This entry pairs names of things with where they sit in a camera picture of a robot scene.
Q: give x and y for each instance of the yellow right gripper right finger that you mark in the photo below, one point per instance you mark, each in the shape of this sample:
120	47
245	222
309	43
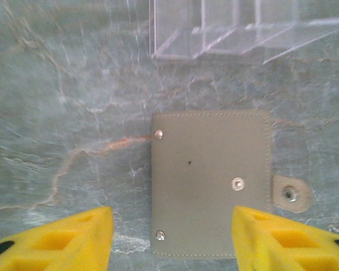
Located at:
248	240

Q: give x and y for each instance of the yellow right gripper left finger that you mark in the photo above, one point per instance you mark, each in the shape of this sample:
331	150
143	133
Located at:
101	240

